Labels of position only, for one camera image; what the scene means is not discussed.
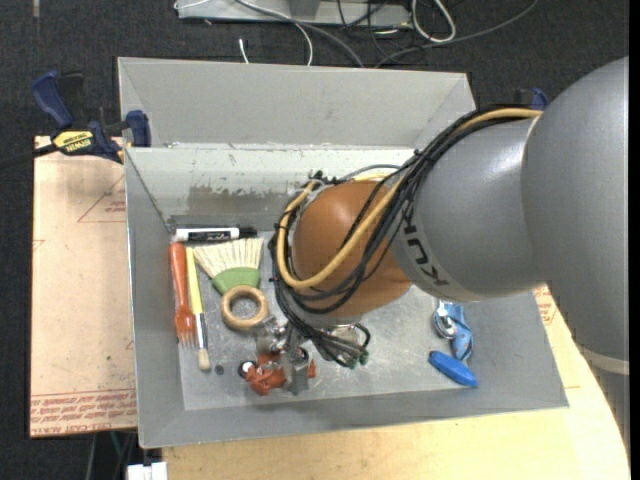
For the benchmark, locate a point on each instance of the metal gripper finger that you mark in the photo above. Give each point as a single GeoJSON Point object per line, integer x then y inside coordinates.
{"type": "Point", "coordinates": [268, 337]}
{"type": "Point", "coordinates": [297, 377]}

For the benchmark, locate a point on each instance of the orange toy animal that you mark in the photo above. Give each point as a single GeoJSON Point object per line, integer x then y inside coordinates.
{"type": "Point", "coordinates": [265, 379]}

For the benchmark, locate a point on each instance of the orange plastic fork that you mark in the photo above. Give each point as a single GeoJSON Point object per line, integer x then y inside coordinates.
{"type": "Point", "coordinates": [179, 278]}

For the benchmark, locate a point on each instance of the black and white marker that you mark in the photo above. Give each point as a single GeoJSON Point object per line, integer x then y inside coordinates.
{"type": "Point", "coordinates": [210, 234]}

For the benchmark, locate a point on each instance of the blue oval block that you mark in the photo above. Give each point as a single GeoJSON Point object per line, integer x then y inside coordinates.
{"type": "Point", "coordinates": [452, 368]}

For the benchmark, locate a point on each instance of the brown cardboard board red print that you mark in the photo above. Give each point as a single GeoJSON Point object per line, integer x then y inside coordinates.
{"type": "Point", "coordinates": [80, 293]}

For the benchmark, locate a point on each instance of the grey metal bin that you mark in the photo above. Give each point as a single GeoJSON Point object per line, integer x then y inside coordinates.
{"type": "Point", "coordinates": [300, 113]}

